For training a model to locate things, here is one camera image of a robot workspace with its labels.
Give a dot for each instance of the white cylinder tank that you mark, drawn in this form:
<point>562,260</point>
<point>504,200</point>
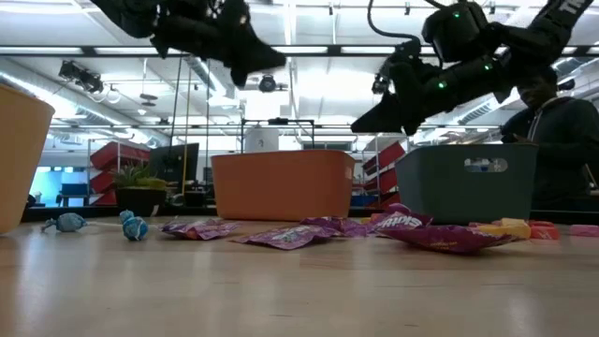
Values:
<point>261,139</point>

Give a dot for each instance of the black dome camera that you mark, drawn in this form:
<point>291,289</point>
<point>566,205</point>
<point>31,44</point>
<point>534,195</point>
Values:
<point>267,84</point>

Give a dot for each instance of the pink square chewy candy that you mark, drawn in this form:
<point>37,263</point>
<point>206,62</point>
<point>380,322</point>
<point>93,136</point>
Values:
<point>585,230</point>

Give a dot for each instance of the yellow square chewy candy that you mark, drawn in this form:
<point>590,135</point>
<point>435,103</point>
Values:
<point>512,228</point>

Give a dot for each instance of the teal plastic bin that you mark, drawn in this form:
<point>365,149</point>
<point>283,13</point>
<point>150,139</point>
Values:
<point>435,187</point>

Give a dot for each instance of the person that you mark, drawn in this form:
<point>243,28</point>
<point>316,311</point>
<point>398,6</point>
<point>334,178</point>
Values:
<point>561,150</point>

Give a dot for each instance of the orange plastic bin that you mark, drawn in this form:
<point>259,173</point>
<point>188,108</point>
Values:
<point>281,187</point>

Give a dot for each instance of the orange square chewy candy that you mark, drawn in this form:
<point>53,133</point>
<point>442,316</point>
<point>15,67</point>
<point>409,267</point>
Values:
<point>545,232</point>
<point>374,217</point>

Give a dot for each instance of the yellow plastic bin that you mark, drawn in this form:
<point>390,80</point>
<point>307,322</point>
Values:
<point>23,164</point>

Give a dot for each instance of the black standing monitor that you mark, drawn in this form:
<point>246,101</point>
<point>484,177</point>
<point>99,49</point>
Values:
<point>173,164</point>

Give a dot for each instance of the black ceiling speaker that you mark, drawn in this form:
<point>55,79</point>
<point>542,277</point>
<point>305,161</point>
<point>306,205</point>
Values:
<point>567,85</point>

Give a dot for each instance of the purple Skittles bag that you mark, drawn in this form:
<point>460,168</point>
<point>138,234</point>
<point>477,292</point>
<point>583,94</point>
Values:
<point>398,221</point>
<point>201,229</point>
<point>341,226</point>
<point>285,237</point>
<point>444,238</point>

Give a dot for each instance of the potted succulent plant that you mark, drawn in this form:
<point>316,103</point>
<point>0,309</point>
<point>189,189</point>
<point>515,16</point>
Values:
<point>140,202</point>

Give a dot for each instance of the black frame beam with lights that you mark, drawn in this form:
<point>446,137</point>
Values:
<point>334,50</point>

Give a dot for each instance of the black hanging camera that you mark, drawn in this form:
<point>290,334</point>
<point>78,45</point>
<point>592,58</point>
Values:
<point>379,85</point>

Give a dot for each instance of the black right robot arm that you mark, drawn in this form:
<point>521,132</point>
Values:
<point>547,33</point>

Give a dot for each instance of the red tilted storage bin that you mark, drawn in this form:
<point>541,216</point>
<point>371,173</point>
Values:
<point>386,180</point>
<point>106,200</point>
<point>388,200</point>
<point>103,182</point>
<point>117,156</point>
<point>386,156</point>

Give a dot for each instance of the blue lollipop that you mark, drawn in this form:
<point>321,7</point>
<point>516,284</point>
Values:
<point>125,216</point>
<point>136,229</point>
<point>69,223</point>

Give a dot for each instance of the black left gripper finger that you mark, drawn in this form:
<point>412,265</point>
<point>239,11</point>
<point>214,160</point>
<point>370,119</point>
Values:
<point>259,49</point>
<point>259,64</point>

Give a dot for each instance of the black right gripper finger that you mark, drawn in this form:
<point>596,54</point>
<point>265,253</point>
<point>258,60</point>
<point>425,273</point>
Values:
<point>386,112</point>
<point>386,128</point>

